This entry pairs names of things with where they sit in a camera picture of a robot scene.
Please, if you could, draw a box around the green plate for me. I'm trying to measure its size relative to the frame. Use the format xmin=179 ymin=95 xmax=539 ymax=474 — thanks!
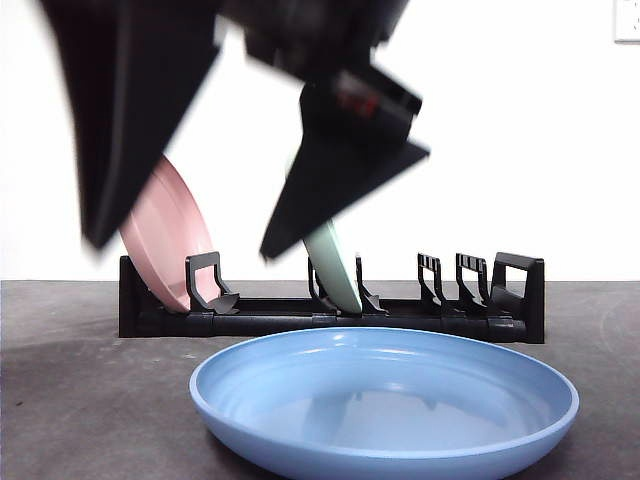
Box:
xmin=283 ymin=159 xmax=364 ymax=316

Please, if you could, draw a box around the white wall socket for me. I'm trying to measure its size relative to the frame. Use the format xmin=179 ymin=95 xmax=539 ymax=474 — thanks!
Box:
xmin=613 ymin=0 xmax=640 ymax=44

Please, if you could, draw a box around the blue plate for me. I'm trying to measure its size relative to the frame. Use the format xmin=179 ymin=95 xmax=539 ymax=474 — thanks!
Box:
xmin=188 ymin=326 xmax=581 ymax=480

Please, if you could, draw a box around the black plate rack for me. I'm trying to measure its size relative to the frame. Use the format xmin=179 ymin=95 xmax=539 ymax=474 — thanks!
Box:
xmin=118 ymin=249 xmax=546 ymax=345

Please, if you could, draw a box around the pink plate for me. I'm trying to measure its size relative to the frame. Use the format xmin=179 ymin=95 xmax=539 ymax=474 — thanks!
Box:
xmin=119 ymin=154 xmax=214 ymax=312

